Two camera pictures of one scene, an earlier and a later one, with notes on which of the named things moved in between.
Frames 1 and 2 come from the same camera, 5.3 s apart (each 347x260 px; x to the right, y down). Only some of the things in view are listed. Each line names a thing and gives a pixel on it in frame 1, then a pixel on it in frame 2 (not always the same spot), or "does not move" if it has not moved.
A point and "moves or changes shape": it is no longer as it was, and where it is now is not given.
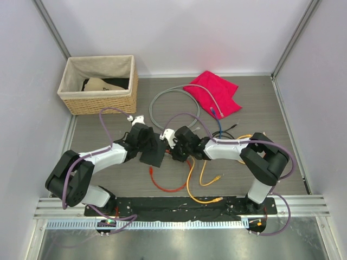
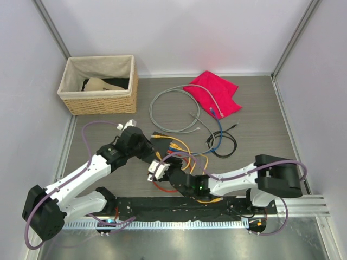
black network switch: [154, 157] moves or changes shape
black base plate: [181, 208] does not move
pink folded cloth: [222, 90] does not move
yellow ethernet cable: [219, 176] → [196, 158]
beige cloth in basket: [97, 84] does not move
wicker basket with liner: [91, 83] does not move
